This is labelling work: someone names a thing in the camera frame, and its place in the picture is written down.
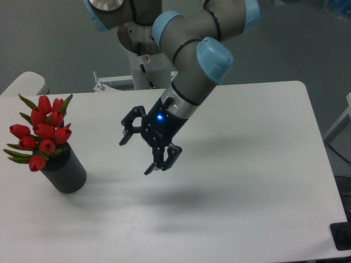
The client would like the dark grey ribbed vase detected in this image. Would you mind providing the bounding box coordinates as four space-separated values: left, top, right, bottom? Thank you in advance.
41 144 87 193

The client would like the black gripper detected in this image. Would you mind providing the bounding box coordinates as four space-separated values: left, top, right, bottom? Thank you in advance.
119 97 187 175

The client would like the white chair on left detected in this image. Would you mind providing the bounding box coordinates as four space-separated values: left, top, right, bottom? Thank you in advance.
1 71 50 98

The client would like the black device at table corner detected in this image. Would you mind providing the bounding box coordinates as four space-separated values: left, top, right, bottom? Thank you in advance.
330 222 350 251

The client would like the red tulip bouquet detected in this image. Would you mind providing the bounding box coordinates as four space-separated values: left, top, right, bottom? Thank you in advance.
3 94 73 172

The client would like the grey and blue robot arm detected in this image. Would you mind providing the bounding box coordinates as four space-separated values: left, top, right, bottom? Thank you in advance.
84 1 260 173

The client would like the white furniture at right edge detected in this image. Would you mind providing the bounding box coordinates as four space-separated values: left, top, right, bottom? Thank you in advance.
322 93 350 145

